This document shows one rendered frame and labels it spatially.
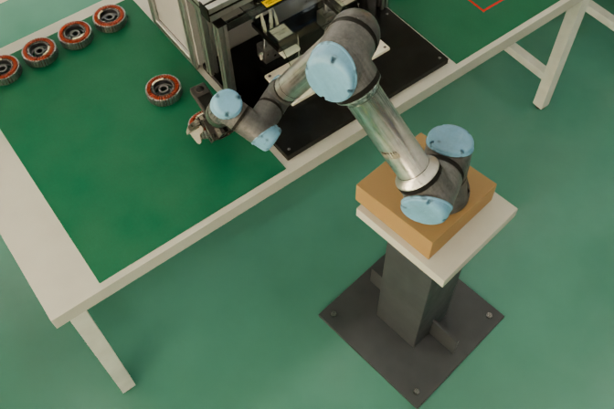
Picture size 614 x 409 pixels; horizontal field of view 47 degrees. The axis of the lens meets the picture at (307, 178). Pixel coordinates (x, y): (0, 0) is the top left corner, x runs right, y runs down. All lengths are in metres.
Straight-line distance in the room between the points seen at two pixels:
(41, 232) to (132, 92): 0.54
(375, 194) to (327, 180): 1.04
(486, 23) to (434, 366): 1.20
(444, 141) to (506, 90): 1.62
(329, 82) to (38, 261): 0.99
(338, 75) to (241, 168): 0.70
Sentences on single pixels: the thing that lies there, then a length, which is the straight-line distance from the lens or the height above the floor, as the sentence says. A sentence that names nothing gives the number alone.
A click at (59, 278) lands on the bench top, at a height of 0.75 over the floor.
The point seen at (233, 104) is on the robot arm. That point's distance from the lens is 1.79.
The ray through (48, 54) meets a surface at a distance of 2.50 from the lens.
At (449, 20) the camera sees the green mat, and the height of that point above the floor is 0.75.
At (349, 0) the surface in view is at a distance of 2.31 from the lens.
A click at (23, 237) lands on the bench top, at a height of 0.75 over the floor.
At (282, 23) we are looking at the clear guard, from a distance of 2.03.
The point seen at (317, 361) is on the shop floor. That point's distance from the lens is 2.61.
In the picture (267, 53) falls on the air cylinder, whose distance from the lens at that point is 2.30.
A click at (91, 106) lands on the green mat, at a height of 0.75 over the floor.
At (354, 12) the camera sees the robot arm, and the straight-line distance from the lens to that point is 1.58.
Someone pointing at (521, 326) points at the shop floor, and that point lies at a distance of 2.75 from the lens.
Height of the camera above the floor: 2.45
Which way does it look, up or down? 55 degrees down
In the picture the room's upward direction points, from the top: 2 degrees counter-clockwise
